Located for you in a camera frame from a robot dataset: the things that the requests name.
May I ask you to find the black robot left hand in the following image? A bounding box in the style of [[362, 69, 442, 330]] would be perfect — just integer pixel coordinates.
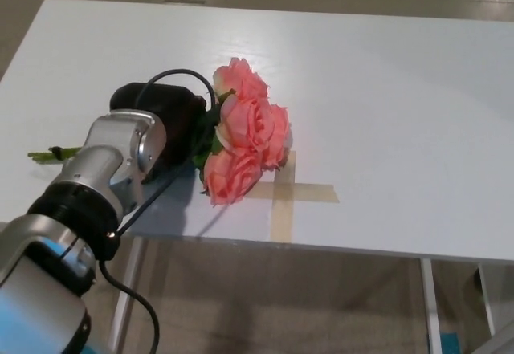
[[108, 82, 208, 183]]

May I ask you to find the pink artificial rose bouquet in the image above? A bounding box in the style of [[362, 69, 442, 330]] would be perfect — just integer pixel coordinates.
[[27, 56, 293, 208]]

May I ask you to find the short beige tape strip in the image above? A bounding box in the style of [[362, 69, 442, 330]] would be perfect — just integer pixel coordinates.
[[269, 149, 298, 244]]

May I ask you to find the white slanted table leg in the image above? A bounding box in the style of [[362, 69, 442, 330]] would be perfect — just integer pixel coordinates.
[[108, 237, 144, 354]]

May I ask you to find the white thick table leg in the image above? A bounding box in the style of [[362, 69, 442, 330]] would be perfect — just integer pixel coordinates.
[[420, 258, 443, 354]]

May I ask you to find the teal floor marker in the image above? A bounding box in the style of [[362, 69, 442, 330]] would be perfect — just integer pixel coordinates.
[[440, 332, 461, 354]]

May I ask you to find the white thin table leg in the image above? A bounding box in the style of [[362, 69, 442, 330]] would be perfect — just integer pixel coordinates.
[[477, 263, 497, 337]]

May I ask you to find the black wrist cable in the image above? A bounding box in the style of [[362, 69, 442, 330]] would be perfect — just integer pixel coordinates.
[[98, 68, 220, 354]]

